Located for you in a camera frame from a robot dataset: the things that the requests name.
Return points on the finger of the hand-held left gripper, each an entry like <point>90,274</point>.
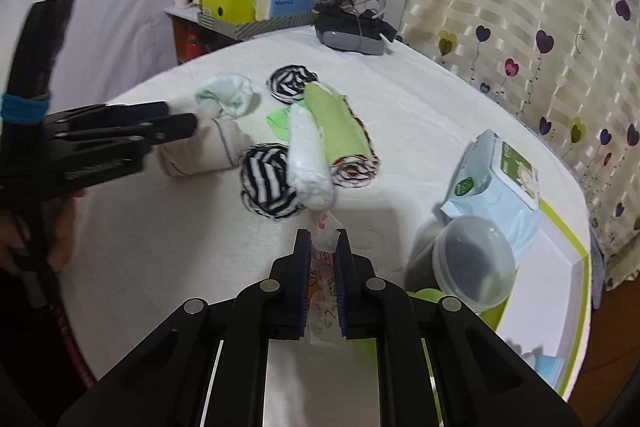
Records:
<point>175,127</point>
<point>142,109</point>

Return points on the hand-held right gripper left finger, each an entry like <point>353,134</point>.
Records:
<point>300,292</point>

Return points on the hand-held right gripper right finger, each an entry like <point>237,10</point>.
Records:
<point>342,292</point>

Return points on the clear printed plastic packet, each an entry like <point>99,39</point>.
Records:
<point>322,277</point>

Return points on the beige sock roll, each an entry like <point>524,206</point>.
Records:
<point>210,149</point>

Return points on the mint and white sock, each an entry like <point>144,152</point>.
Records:
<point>227,97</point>

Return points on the black white striped sock roll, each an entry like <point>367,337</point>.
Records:
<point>290,83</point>
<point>267,179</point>

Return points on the green towel roll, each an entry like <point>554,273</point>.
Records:
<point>340,132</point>

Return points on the white box with green edge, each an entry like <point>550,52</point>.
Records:
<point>545,277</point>

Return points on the person's left hand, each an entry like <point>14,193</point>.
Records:
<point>65,232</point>

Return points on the red side cabinet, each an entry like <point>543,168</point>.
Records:
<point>190,39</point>

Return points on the bright green cloth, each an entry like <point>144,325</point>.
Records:
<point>279,124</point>

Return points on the striped pattern tray box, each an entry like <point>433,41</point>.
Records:
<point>250,27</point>

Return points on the grey round container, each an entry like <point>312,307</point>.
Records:
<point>470,259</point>

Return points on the yellow green cardboard box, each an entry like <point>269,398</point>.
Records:
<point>227,6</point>

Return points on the white towel roll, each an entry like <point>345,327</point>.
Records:
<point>310,157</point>

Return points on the blue tissue pack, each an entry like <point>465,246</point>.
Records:
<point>282,4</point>

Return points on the light blue wet wipes pack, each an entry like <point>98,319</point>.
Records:
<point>500,202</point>

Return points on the grey and black headset device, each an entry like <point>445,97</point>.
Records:
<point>350,34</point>

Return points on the light blue packet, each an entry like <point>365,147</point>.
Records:
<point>547,364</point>

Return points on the blue grey cloth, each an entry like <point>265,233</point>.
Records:
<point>597,269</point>

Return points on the heart print striped curtain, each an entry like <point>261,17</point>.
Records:
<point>525,32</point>

